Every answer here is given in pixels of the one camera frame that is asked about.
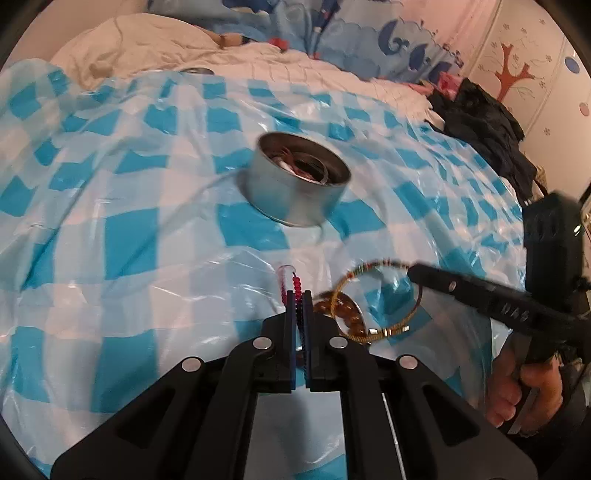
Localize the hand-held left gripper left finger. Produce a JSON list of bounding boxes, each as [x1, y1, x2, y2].
[[50, 290, 297, 480]]

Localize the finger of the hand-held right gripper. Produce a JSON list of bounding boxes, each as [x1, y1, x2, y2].
[[407, 264, 578, 349]]

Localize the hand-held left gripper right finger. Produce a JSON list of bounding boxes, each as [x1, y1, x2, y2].
[[302, 295, 540, 480]]

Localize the brown bead bracelet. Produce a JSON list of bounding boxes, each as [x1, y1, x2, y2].
[[314, 295, 370, 344]]

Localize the red bead bracelet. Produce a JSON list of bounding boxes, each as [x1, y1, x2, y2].
[[276, 264, 309, 365]]

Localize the thin gold bangle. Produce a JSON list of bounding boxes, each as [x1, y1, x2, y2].
[[331, 261, 424, 343]]

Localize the round metal tin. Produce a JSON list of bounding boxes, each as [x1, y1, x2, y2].
[[244, 131, 352, 228]]

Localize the person's right hand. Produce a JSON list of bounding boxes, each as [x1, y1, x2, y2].
[[487, 344, 566, 432]]

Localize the black clothes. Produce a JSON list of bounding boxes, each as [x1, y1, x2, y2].
[[427, 78, 548, 204]]

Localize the blue checked plastic sheet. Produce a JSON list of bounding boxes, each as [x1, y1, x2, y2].
[[0, 60, 532, 480]]

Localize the pink cloth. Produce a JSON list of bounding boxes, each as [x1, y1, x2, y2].
[[413, 74, 462, 95]]

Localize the blue whale print bedding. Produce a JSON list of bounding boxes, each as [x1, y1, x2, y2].
[[148, 0, 465, 84]]

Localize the white quilt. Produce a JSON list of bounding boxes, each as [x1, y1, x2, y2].
[[48, 13, 446, 134]]

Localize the tree wall sticker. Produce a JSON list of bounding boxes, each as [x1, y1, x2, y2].
[[489, 41, 536, 100]]

